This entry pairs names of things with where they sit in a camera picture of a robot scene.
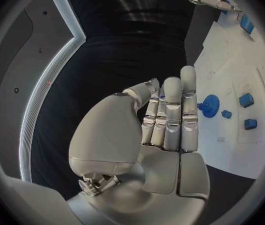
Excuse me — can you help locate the blue plug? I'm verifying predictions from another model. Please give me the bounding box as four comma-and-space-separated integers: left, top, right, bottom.
220, 0, 231, 15

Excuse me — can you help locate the white task board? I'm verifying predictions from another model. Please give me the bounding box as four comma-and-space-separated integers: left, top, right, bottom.
193, 0, 265, 180

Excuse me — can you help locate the small blue peg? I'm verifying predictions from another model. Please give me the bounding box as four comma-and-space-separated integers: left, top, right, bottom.
220, 109, 234, 120

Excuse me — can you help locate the blue gear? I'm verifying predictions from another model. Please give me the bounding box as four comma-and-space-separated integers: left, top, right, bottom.
196, 94, 221, 119

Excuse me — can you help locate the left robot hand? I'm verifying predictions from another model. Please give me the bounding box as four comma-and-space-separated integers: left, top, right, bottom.
65, 65, 212, 225

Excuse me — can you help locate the large blue block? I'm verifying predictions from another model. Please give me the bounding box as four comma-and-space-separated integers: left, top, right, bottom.
239, 14, 256, 35

